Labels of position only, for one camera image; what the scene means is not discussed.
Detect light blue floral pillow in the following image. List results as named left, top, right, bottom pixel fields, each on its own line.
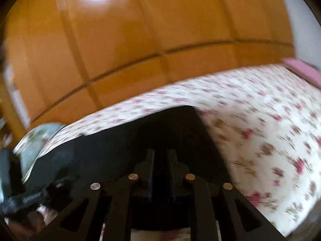
left=14, top=123, right=68, bottom=181

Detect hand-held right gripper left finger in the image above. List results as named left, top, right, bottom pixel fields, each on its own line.
left=33, top=149, right=155, bottom=241

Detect black embroidered pants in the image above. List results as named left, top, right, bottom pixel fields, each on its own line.
left=22, top=105, right=232, bottom=233

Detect person's left hand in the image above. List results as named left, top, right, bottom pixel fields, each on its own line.
left=7, top=209, right=48, bottom=239

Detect wooden wardrobe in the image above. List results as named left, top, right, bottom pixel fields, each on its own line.
left=0, top=0, right=298, bottom=128

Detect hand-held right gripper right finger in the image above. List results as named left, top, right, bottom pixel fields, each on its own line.
left=167, top=149, right=287, bottom=241

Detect floral bed sheet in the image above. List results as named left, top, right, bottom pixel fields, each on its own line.
left=14, top=64, right=321, bottom=241

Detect pink pillow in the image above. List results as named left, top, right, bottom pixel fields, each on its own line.
left=281, top=57, right=321, bottom=87

